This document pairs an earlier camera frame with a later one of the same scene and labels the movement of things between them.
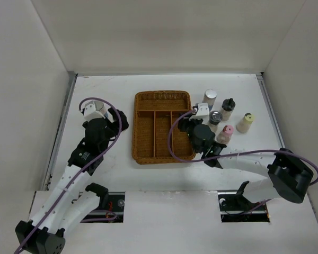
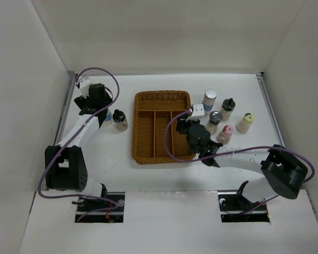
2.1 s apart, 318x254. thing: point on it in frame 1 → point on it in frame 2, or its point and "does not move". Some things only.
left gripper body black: [111, 133] → [82, 101]
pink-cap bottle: [224, 136] does not move
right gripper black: [183, 123] does not move
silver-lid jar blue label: [210, 97] does not move
